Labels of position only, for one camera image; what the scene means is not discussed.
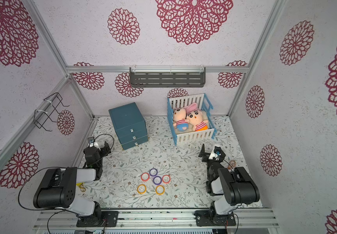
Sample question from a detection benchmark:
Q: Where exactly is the teal three-drawer cabinet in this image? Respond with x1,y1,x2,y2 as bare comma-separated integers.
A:
109,102,148,150

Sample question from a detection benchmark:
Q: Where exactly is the red tape roll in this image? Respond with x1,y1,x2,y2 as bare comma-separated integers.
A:
162,175,171,184
141,173,150,182

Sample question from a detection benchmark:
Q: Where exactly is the purple tape roll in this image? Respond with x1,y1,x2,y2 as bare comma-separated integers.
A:
149,168,158,177
153,176,162,186

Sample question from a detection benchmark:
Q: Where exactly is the yellow tape roll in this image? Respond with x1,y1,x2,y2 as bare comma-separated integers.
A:
137,184,147,195
155,185,165,195

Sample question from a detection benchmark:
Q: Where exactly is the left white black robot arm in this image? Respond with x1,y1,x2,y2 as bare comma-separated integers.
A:
33,141,111,227

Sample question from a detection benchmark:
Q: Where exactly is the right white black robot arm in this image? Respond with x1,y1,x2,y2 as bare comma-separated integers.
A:
194,144,260,227

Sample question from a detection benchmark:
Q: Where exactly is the brown keyring toy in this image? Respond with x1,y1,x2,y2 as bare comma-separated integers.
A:
228,160,236,170

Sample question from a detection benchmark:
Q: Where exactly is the yellow keyring toy left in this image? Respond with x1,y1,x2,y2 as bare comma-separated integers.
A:
76,183,86,193

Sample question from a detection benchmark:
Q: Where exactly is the plush doll orange striped shirt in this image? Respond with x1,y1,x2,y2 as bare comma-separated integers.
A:
186,102,208,132

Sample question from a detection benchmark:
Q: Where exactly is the blue white toy crib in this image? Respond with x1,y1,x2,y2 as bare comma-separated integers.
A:
167,94,216,145

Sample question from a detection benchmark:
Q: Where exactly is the plush doll blue striped shirt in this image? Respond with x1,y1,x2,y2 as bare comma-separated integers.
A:
173,108,189,132

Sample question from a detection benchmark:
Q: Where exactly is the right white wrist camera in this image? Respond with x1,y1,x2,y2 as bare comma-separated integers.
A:
212,146,224,159

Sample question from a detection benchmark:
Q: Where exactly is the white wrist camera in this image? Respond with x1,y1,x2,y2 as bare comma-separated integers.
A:
87,136,100,149
212,146,224,159

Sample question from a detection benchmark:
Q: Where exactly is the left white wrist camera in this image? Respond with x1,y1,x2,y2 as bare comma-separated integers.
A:
87,136,100,149

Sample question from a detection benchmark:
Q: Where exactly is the black wire wall rack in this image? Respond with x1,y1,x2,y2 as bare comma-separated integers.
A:
33,92,69,132

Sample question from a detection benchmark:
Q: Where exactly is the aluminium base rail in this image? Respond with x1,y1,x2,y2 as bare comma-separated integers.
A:
33,208,280,230

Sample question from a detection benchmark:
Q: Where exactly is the grey wall shelf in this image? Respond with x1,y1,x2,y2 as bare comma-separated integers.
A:
129,67,206,88

